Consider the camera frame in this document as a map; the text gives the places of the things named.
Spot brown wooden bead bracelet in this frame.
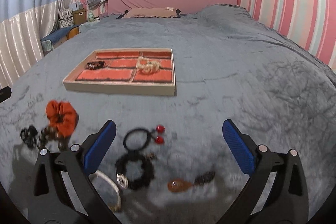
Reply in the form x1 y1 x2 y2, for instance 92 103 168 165
36 126 72 152

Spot brown cardboard box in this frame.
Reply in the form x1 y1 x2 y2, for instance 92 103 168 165
72 9 87 26

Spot orange fabric scrunchie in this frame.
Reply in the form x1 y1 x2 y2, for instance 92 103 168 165
46 100 79 138

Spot black hair tie red balls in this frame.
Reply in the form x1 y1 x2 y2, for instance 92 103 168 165
123 124 166 153

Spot patterned storage bag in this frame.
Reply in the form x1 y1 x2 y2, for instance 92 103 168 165
58 8 74 29

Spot white strap gold watch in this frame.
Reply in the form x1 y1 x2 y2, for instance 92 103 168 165
89 170 121 213

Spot black hair claw clip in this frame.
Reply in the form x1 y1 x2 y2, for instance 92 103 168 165
20 125 38 149

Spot beige pillow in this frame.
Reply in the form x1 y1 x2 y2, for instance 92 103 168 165
122 7 181 18

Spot grey velvet bed blanket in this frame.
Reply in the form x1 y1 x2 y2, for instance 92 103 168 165
1 6 335 223

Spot amber teardrop pendant hair tie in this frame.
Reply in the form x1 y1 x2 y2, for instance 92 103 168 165
167 170 216 193

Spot black frilly scrunchie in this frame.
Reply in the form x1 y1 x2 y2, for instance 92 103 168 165
115 153 157 190

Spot blue folded cloth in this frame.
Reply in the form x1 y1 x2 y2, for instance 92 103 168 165
41 25 78 51

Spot beige jewelry tray red lining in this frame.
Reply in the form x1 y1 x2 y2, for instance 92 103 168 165
63 48 177 97

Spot blue and white curtain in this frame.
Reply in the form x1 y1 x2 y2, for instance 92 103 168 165
1 0 74 86

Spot black braided leather bracelet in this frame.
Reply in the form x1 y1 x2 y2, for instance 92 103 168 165
86 60 106 71

